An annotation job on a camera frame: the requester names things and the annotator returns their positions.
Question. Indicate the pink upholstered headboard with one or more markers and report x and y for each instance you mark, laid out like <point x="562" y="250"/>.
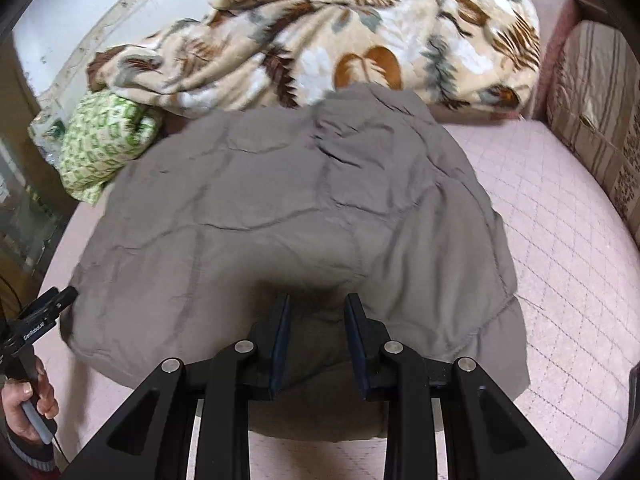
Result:
<point x="552" y="50"/>

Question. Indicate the clear plastic bag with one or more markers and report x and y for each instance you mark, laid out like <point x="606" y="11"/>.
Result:
<point x="47" y="130"/>

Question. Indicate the person's left hand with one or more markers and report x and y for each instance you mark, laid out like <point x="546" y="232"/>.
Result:
<point x="15" y="405"/>

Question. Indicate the leaf print fleece blanket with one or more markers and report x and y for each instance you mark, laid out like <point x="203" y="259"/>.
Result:
<point x="310" y="35"/>

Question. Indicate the grey hooded puffer jacket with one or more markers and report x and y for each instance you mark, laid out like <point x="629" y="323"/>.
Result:
<point x="300" y="210"/>

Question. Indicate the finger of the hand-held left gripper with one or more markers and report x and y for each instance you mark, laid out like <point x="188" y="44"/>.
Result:
<point x="65" y="297"/>

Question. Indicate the green patterned pillow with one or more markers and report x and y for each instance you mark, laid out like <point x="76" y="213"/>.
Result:
<point x="100" y="145"/>

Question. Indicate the person's left forearm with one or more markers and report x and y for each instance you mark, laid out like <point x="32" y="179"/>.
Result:
<point x="25" y="455"/>

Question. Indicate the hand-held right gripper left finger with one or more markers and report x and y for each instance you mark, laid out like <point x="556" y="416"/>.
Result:
<point x="283" y="340"/>

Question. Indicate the wooden cabinet with glass door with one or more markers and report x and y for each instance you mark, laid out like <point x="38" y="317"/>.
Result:
<point x="25" y="240"/>

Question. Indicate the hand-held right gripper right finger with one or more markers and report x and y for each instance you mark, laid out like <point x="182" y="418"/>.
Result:
<point x="355" y="345"/>

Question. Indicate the striped floral cushion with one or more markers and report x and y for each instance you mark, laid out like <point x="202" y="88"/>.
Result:
<point x="595" y="95"/>

